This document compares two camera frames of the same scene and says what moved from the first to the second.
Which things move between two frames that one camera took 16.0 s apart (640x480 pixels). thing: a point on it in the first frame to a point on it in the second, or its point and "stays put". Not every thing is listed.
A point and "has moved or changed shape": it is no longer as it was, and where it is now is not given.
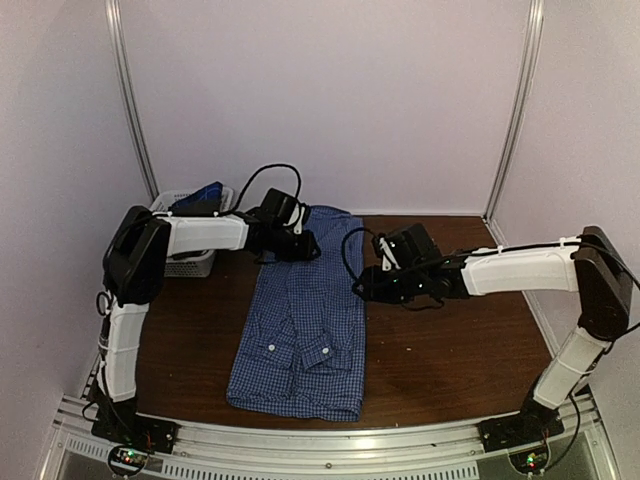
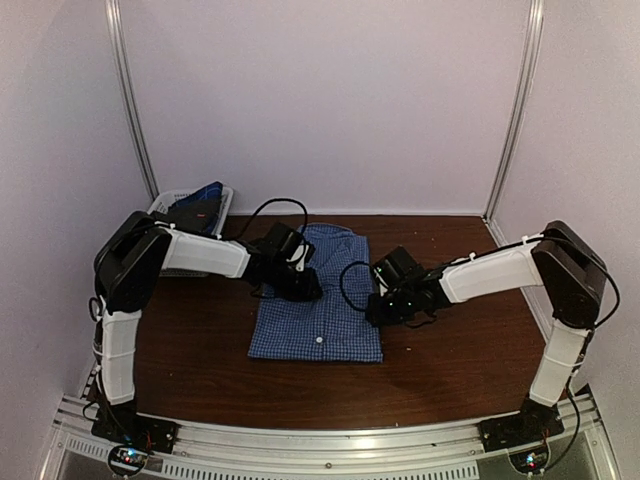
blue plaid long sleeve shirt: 303,349 has moved or changed shape
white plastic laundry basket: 199,265 stays put
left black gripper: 305,249 to 306,291
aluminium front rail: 449,450 stays put
